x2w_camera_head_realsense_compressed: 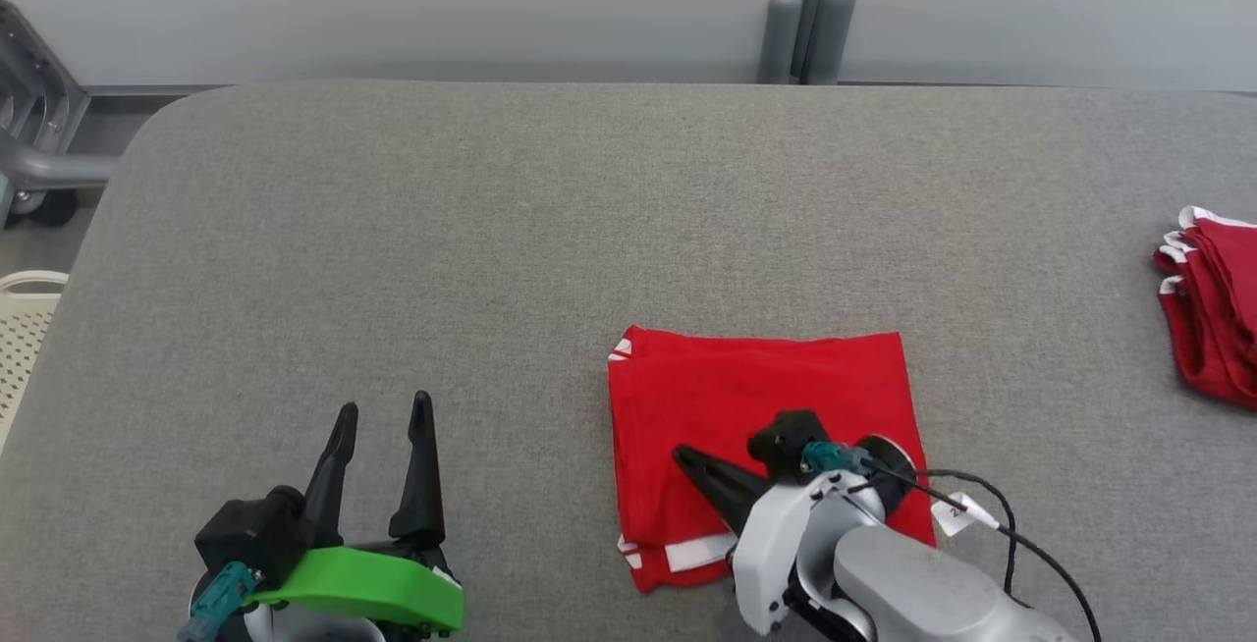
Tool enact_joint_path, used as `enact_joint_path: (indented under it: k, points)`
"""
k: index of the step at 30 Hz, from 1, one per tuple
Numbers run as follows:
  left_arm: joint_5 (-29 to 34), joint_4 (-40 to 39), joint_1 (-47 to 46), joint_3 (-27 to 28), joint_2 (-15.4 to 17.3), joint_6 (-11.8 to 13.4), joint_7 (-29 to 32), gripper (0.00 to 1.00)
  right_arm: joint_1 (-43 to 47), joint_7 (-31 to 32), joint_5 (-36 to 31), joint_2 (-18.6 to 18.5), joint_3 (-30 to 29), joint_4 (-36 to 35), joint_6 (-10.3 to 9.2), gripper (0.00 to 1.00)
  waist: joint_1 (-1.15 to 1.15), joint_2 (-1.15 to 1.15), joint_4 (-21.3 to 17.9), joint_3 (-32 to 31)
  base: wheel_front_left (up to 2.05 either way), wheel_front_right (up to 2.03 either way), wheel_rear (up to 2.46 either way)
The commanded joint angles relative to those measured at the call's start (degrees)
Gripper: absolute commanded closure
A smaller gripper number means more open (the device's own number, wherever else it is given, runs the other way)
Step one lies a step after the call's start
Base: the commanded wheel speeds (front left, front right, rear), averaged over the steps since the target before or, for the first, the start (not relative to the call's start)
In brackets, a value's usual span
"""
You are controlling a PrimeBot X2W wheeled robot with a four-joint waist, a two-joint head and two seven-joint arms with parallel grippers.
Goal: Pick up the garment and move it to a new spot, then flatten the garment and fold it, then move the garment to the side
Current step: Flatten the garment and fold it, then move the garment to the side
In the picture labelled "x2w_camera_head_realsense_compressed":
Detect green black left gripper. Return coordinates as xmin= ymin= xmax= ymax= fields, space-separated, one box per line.
xmin=246 ymin=389 xmax=465 ymax=637

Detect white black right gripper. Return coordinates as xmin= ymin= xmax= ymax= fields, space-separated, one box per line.
xmin=672 ymin=443 xmax=887 ymax=636

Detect red jersey with lettering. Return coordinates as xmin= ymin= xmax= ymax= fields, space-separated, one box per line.
xmin=607 ymin=325 xmax=937 ymax=595

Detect red shorts white stripe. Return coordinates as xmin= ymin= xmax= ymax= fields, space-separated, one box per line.
xmin=1153 ymin=205 xmax=1257 ymax=413

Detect cream perforated laundry basket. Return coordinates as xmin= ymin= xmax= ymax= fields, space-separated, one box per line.
xmin=0 ymin=270 xmax=70 ymax=454

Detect grey metal stand with caster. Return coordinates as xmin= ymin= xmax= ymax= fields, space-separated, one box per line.
xmin=0 ymin=0 xmax=121 ymax=229

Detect white cable label tag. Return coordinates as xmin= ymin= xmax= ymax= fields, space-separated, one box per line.
xmin=930 ymin=492 xmax=1002 ymax=538

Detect grey metal double post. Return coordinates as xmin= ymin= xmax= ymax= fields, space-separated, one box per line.
xmin=757 ymin=0 xmax=856 ymax=86

